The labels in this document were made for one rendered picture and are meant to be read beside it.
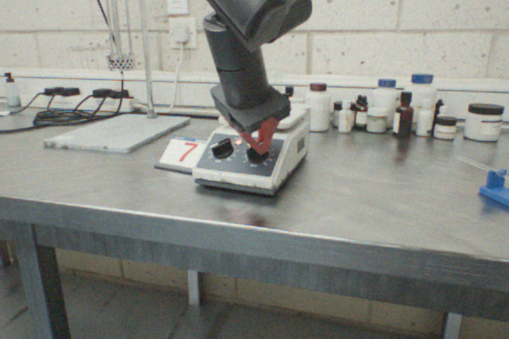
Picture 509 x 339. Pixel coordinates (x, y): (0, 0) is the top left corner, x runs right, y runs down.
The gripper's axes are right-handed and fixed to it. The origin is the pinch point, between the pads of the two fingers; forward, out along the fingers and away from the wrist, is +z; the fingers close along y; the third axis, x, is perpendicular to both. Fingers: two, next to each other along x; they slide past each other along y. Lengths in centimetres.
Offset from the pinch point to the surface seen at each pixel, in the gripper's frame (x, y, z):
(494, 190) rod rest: -23.5, -21.0, 8.8
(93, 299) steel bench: 54, 54, 80
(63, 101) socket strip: 28, 80, 21
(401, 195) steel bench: -12.7, -14.5, 7.5
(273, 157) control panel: -0.6, -1.9, 1.3
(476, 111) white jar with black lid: -49, -2, 21
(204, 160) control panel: 7.4, 4.4, 1.2
